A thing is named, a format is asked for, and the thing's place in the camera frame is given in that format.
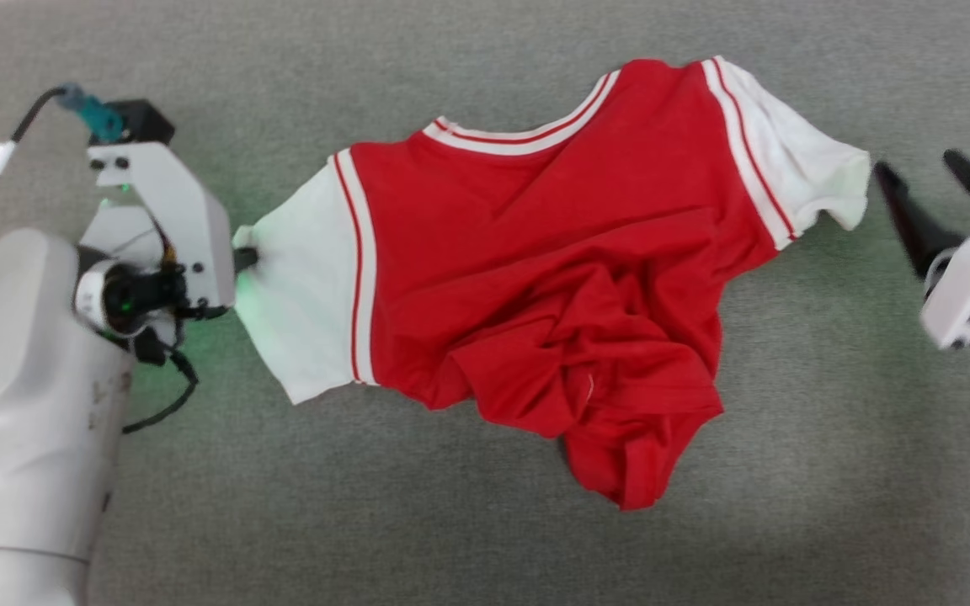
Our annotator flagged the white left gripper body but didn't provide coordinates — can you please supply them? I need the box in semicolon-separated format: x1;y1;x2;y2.
73;141;237;338

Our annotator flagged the red and white jersey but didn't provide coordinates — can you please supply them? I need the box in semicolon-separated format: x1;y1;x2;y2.
232;56;871;511

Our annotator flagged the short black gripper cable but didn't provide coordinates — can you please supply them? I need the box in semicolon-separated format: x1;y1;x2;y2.
121;327;200;436

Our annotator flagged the teal cable connector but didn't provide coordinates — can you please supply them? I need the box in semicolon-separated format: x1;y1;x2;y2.
58;83;125;143

